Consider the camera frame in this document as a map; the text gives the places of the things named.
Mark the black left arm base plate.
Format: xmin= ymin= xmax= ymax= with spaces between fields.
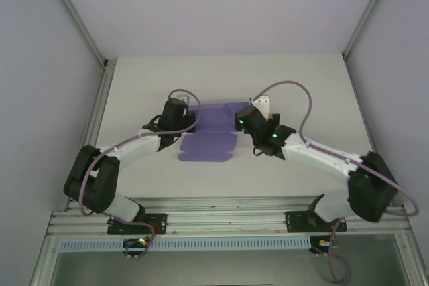
xmin=107 ymin=212 xmax=168 ymax=236

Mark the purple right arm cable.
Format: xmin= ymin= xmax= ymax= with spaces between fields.
xmin=251 ymin=80 xmax=420 ymax=283

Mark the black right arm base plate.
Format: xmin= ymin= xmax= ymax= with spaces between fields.
xmin=284 ymin=210 xmax=348 ymax=234

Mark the grey metal sheet panel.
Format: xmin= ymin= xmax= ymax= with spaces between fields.
xmin=29 ymin=232 xmax=429 ymax=286

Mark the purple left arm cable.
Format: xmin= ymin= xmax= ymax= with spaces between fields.
xmin=80 ymin=88 xmax=202 ymax=260

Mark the aluminium side rail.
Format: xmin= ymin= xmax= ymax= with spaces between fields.
xmin=341 ymin=52 xmax=395 ymax=206
xmin=68 ymin=60 xmax=117 ymax=212

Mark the small circuit board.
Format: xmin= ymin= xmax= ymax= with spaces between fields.
xmin=123 ymin=237 xmax=151 ymax=250
xmin=310 ymin=235 xmax=336 ymax=255

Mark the slotted light blue cable duct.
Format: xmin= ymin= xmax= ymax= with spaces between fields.
xmin=58 ymin=234 xmax=311 ymax=253

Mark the aluminium rail frame beam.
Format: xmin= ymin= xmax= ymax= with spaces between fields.
xmin=46 ymin=195 xmax=412 ymax=237

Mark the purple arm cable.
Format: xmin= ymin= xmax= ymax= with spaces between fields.
xmin=80 ymin=88 xmax=202 ymax=260
xmin=251 ymin=80 xmax=420 ymax=283

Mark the aluminium corner post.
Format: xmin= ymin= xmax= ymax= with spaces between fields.
xmin=42 ymin=0 xmax=110 ymax=69
xmin=341 ymin=0 xmax=400 ymax=61

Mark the purple paper box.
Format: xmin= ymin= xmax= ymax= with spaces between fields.
xmin=177 ymin=101 xmax=251 ymax=163

